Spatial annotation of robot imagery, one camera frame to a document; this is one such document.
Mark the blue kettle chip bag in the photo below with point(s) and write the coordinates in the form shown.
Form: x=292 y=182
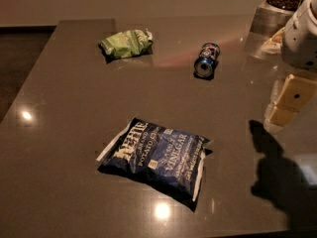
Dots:
x=168 y=160

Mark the green chip bag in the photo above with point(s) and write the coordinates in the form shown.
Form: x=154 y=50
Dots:
x=128 y=44

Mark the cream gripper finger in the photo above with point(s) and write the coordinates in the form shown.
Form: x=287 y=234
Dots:
x=278 y=116
x=296 y=92

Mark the blue pepsi can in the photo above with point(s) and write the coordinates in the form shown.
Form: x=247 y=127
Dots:
x=206 y=62

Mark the pale snack packet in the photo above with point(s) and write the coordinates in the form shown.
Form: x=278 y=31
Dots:
x=273 y=45

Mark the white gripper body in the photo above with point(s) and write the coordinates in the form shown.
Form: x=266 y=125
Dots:
x=299 y=42

